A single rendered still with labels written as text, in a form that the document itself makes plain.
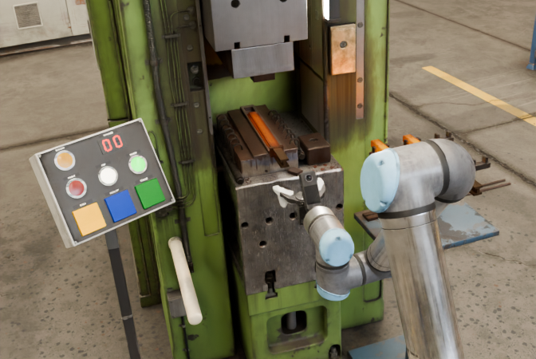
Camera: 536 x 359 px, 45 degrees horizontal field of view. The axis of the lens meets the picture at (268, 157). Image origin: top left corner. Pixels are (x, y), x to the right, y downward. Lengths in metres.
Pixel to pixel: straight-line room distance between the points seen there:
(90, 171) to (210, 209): 0.61
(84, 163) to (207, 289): 0.89
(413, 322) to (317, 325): 1.35
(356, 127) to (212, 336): 1.03
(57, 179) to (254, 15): 0.75
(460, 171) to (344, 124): 1.11
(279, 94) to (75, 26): 4.88
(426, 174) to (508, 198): 2.69
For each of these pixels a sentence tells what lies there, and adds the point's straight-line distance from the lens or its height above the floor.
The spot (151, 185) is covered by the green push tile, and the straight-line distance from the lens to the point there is 1.99.
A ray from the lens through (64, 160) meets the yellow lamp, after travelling 1.92.
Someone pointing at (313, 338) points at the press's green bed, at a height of 0.16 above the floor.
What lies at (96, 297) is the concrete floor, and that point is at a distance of 3.31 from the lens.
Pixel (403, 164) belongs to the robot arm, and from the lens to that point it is 1.27.
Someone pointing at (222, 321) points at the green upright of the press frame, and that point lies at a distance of 2.71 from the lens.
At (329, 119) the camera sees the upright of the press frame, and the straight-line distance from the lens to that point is 2.37.
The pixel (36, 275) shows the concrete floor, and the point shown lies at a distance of 3.57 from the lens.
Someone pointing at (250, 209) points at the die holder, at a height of 0.82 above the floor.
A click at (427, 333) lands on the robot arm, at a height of 1.08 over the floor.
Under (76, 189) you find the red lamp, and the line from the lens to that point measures 1.92.
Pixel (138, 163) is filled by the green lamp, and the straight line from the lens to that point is 1.99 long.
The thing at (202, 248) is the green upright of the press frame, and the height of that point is 0.57.
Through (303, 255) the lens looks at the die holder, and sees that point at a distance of 2.37.
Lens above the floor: 1.97
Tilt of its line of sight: 27 degrees down
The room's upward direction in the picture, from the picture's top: 4 degrees counter-clockwise
